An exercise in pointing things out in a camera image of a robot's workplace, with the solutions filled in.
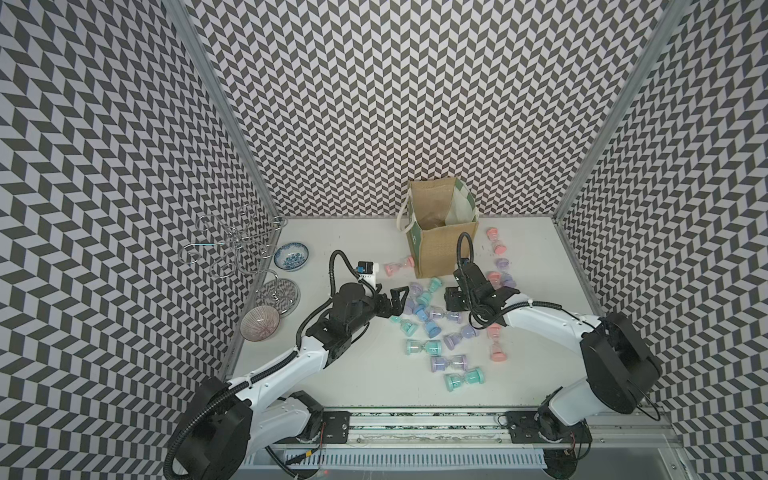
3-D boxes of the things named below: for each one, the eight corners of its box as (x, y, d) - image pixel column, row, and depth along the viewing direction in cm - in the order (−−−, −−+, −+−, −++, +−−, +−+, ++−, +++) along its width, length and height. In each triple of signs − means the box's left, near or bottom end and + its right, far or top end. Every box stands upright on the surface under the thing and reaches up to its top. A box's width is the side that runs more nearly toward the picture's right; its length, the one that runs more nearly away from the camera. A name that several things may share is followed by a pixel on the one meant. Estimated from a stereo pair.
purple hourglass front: (432, 372, 83) (432, 369, 81) (430, 359, 85) (431, 356, 83) (466, 370, 83) (468, 367, 81) (464, 357, 86) (465, 354, 83)
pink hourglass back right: (496, 256, 109) (498, 251, 107) (484, 233, 116) (486, 228, 114) (506, 254, 109) (509, 249, 107) (494, 231, 117) (496, 226, 114)
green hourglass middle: (405, 356, 85) (405, 352, 83) (405, 343, 88) (405, 339, 86) (442, 356, 85) (443, 352, 83) (441, 343, 88) (442, 339, 86)
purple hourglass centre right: (448, 351, 86) (449, 348, 85) (441, 339, 89) (442, 336, 87) (477, 336, 89) (479, 333, 87) (470, 325, 91) (471, 322, 90)
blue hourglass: (431, 340, 88) (431, 337, 87) (412, 312, 94) (412, 309, 92) (441, 333, 90) (442, 330, 88) (422, 306, 95) (422, 303, 94)
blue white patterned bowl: (276, 280, 104) (269, 269, 99) (284, 253, 111) (278, 242, 106) (305, 280, 104) (300, 269, 99) (311, 253, 111) (307, 242, 106)
